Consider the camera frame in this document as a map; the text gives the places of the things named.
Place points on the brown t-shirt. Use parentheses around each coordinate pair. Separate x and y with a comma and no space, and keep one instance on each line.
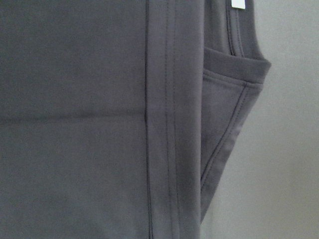
(117,117)

